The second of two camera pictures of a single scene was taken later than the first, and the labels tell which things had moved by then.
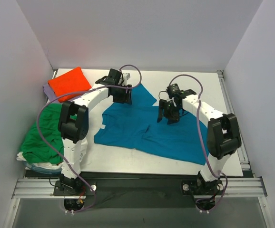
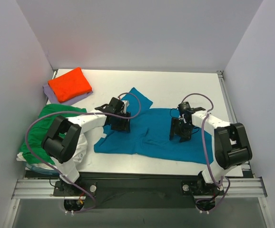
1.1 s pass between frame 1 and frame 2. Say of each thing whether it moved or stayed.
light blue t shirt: stayed
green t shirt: stayed
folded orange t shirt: stayed
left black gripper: moved
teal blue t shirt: moved
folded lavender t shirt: stayed
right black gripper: moved
